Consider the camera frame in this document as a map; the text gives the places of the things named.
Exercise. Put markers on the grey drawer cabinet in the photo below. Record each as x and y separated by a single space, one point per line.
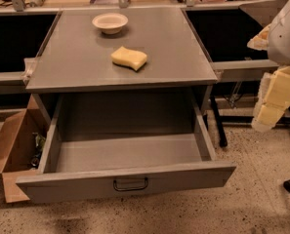
140 80

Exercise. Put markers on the green item in box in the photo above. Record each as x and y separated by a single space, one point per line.
39 142

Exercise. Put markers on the yellow sponge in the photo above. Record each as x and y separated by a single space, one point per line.
130 58

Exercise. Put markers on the open grey top drawer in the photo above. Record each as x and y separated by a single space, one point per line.
97 138

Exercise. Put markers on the brown cardboard box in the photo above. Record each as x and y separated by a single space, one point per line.
18 146

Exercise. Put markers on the black drawer handle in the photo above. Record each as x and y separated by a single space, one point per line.
130 184

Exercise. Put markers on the white bowl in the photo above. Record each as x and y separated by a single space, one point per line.
110 23

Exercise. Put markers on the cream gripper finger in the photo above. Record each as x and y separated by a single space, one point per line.
273 99
260 42

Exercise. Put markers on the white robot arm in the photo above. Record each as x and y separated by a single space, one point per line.
279 38

